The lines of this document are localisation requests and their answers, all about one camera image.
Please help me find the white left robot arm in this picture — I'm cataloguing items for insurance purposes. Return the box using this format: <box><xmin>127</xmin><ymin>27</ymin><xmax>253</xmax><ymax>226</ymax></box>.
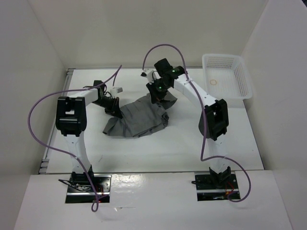
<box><xmin>56</xmin><ymin>80</ymin><xmax>123</xmax><ymax>192</ymax></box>

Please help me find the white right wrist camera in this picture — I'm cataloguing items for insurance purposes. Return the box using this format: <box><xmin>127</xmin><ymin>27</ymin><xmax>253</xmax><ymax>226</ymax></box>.
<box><xmin>141</xmin><ymin>69</ymin><xmax>157</xmax><ymax>84</ymax></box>

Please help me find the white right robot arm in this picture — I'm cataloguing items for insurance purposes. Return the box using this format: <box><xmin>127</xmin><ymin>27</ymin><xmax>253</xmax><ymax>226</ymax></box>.
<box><xmin>141</xmin><ymin>58</ymin><xmax>231</xmax><ymax>188</ymax></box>

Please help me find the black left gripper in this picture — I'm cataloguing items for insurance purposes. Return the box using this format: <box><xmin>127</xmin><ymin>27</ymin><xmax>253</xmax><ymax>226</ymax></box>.
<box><xmin>92</xmin><ymin>96</ymin><xmax>122</xmax><ymax>119</ymax></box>

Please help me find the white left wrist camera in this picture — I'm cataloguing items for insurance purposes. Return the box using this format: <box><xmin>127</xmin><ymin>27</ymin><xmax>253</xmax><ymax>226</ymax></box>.
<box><xmin>109</xmin><ymin>87</ymin><xmax>123</xmax><ymax>97</ymax></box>

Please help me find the white plastic mesh basket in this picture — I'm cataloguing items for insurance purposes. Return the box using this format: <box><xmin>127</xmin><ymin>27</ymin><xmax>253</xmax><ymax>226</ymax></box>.
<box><xmin>202</xmin><ymin>54</ymin><xmax>253</xmax><ymax>100</ymax></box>

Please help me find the grey skirt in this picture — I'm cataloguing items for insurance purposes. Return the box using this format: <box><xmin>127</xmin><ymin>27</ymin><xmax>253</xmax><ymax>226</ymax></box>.
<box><xmin>103</xmin><ymin>92</ymin><xmax>177</xmax><ymax>138</ymax></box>

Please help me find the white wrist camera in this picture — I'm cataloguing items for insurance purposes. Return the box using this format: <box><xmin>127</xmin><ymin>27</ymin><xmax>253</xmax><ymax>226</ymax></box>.
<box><xmin>141</xmin><ymin>69</ymin><xmax>157</xmax><ymax>84</ymax></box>
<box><xmin>109</xmin><ymin>87</ymin><xmax>123</xmax><ymax>97</ymax></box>

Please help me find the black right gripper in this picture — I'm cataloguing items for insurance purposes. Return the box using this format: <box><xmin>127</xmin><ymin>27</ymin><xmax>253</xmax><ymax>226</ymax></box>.
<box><xmin>146</xmin><ymin>78</ymin><xmax>171</xmax><ymax>104</ymax></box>

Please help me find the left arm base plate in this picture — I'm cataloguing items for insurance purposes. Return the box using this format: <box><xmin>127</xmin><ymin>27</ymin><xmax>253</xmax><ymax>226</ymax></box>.
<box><xmin>58</xmin><ymin>175</ymin><xmax>111</xmax><ymax>204</ymax></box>

